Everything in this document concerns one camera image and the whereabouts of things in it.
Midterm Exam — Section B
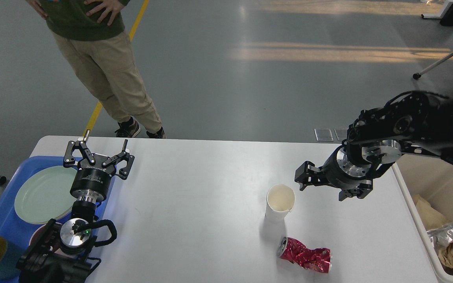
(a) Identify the mint green plate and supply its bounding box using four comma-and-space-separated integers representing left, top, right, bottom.
14, 165, 77, 216

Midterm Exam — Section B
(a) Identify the brown paper bag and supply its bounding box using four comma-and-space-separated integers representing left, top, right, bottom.
412, 195, 451, 230

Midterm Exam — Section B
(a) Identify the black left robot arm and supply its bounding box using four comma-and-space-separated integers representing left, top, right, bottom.
16, 130, 135, 283

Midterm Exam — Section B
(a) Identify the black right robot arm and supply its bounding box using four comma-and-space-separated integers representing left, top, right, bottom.
294, 91, 453, 201

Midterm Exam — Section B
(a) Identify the crushed red can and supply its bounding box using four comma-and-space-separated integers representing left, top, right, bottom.
277, 237, 332, 274

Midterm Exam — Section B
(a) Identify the aluminium foil tray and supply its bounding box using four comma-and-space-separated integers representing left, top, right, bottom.
426, 222, 453, 251

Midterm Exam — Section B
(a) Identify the pink mug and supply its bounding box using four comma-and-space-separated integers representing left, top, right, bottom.
28, 224, 64, 255

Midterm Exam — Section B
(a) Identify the beige plastic bin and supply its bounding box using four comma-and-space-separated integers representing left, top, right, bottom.
392, 154, 453, 283

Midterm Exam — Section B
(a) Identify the person in green sweater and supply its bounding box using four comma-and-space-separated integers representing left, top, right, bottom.
27, 0, 166, 139

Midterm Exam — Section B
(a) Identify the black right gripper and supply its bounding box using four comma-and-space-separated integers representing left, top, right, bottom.
294, 146, 373, 201

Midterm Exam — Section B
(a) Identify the white paper cup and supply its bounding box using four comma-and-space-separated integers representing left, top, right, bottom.
265, 184, 295, 222

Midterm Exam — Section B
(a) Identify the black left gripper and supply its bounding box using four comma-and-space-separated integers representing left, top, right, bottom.
63, 129, 135, 202

